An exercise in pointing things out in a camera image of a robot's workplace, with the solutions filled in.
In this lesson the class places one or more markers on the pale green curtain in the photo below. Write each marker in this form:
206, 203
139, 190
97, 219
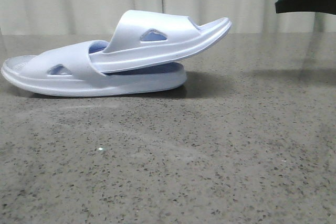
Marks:
62, 17

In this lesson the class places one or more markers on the light blue slipper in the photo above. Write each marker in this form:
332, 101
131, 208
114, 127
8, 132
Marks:
69, 72
142, 39

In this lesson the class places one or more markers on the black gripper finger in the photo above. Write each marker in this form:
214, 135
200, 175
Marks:
322, 6

